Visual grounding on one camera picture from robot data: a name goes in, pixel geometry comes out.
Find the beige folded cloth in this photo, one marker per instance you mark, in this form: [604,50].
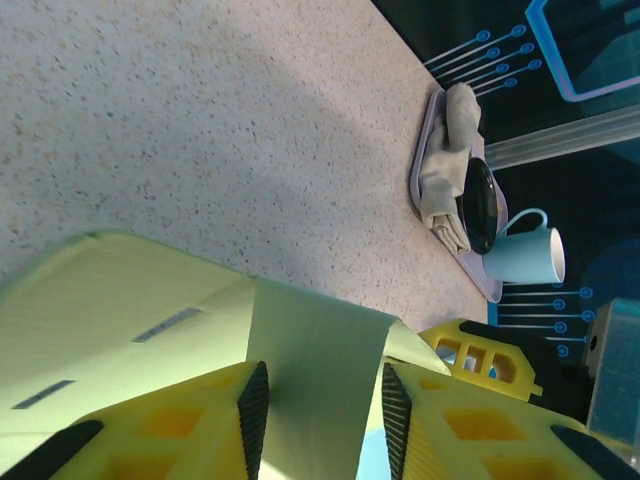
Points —
[445,170]

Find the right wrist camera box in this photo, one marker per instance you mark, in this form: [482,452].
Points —
[615,375]

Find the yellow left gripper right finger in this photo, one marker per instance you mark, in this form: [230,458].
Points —
[475,440]

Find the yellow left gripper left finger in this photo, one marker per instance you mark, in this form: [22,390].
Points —
[175,435]

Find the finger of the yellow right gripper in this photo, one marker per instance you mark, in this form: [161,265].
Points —
[522,382]

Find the black round plate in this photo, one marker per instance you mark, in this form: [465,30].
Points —
[480,205]

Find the light blue mug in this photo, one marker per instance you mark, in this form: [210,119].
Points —
[520,260]

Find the lilac plastic tray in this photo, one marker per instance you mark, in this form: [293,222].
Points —
[475,275]

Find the green paper box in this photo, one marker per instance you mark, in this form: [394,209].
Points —
[100,300]

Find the aluminium corner post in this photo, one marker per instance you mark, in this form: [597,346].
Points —
[550,140]

